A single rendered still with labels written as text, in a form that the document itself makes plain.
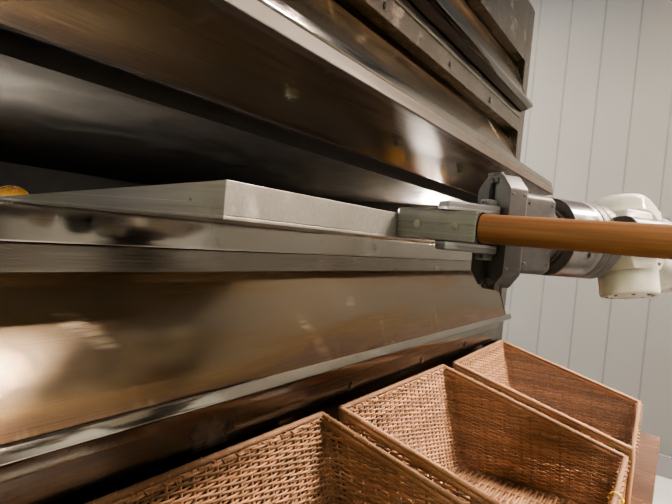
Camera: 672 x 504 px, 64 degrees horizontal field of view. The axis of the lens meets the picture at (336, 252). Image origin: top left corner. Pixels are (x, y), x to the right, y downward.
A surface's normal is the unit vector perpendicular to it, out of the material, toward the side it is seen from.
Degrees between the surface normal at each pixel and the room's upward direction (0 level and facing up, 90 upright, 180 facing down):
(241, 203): 90
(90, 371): 70
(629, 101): 90
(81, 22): 168
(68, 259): 90
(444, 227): 90
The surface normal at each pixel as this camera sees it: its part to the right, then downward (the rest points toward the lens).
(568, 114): -0.59, -0.04
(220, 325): 0.82, -0.25
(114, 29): 0.08, 0.99
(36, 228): 0.84, 0.09
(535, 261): 0.36, 0.06
